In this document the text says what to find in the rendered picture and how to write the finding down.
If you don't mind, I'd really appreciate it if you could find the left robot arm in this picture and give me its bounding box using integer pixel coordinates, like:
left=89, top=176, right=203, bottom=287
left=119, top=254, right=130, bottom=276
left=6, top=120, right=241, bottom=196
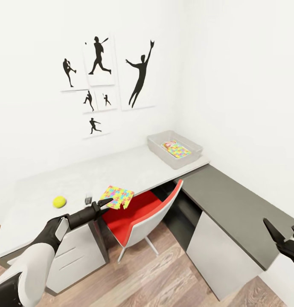
left=0, top=193, right=113, bottom=307

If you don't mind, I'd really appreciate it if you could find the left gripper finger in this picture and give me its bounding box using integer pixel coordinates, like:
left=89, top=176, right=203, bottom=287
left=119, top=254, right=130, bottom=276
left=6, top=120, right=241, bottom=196
left=98, top=208, right=111, bottom=218
left=97, top=198, right=113, bottom=210

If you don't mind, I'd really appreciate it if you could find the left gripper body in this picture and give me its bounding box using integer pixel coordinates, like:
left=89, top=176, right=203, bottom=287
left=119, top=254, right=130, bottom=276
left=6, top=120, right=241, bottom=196
left=78, top=201, right=99, bottom=226

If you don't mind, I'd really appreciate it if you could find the jigsaw puzzle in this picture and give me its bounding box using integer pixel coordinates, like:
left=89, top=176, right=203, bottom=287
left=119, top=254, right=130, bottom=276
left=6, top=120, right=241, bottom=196
left=100, top=185, right=134, bottom=209
left=167, top=145, right=191, bottom=158

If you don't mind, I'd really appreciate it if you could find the board game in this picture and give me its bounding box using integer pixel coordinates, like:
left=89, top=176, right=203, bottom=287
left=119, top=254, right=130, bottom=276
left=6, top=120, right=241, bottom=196
left=160, top=141, right=167, bottom=151
left=163, top=140, right=182, bottom=149

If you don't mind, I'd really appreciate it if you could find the tennis ball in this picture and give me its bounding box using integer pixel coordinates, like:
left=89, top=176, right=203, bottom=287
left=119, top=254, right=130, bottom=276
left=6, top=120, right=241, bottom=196
left=52, top=196, right=66, bottom=208

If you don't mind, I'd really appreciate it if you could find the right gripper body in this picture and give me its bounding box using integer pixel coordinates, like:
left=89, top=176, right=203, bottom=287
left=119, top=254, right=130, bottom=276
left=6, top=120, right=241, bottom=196
left=277, top=239, right=294, bottom=262

